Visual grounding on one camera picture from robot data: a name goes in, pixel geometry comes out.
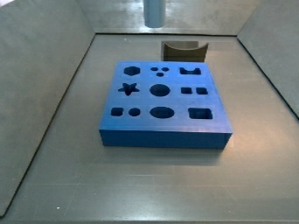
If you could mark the dark curved holder block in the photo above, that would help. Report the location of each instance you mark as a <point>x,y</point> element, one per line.
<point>185,51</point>

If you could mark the blue shape sorter block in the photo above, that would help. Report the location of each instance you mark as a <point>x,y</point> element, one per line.
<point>163,104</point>

